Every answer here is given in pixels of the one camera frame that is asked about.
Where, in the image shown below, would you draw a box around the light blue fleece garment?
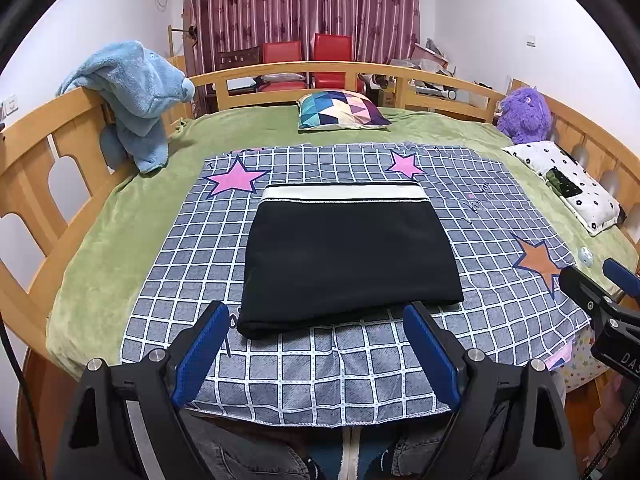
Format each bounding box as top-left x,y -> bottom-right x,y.
56,40 -> 197,175

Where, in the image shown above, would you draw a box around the person's right hand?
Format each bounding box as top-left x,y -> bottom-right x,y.
594,377 -> 632,461

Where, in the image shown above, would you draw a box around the white dotted pillow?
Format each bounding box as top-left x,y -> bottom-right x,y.
501,140 -> 623,237

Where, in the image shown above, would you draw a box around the grey checked star blanket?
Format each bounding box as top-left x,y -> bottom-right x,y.
120,142 -> 593,428

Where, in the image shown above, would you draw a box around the green fleece blanket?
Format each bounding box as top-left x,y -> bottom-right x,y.
45,105 -> 640,381

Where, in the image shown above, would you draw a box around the maroon striped curtain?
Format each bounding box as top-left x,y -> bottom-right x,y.
182,0 -> 421,73

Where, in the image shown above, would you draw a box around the braided cable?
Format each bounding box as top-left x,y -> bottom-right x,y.
580,395 -> 640,480

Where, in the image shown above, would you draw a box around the wooden coat rack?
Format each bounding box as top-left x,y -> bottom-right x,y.
167,24 -> 199,61

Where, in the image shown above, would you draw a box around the dark flat device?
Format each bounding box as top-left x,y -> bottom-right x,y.
544,166 -> 583,198

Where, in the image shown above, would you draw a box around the wooden bed frame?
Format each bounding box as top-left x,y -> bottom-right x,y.
0,60 -> 640,480

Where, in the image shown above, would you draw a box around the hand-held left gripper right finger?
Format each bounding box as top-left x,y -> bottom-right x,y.
402,300 -> 581,480

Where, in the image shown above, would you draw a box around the colourful triangle-pattern pillow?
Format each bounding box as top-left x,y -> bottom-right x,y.
296,90 -> 393,132

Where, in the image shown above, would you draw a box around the black pants with white waistband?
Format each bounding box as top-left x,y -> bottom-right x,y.
236,182 -> 464,340

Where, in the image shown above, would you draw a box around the star-printed white sheet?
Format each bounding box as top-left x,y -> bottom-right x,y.
547,330 -> 610,393

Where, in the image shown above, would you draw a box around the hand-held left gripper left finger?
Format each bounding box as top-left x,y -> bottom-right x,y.
52,300 -> 231,480

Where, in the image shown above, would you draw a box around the black cable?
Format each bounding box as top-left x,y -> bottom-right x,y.
0,310 -> 47,480

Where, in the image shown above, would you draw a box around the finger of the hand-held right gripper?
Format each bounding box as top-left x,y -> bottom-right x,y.
557,265 -> 617,322
602,257 -> 640,302

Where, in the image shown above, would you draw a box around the purple plush toy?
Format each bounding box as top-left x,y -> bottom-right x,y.
496,86 -> 553,146

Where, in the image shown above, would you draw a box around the dark wooden chair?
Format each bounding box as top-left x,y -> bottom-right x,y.
218,46 -> 263,68

